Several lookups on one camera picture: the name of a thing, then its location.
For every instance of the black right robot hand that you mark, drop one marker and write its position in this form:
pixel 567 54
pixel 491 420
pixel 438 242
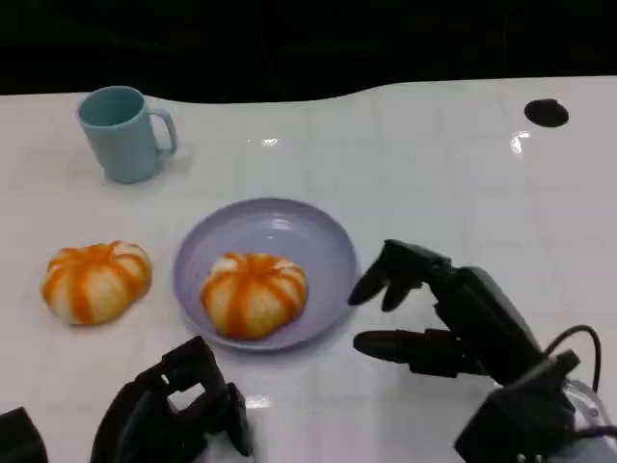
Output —
pixel 487 318

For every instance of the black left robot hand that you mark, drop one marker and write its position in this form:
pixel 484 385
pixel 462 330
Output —
pixel 140 419

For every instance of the orange and white bread roll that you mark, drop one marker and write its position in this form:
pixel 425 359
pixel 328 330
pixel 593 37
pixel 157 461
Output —
pixel 96 284
pixel 253 296

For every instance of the lilac plate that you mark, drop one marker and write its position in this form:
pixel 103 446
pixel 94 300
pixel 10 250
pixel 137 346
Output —
pixel 270 226

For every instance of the pale green mug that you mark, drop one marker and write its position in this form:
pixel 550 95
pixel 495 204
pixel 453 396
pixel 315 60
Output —
pixel 125 140

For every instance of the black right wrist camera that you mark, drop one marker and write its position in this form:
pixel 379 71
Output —
pixel 520 419

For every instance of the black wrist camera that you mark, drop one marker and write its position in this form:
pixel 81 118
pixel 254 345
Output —
pixel 19 439
pixel 520 419

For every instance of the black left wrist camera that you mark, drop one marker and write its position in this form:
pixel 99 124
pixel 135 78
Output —
pixel 19 439

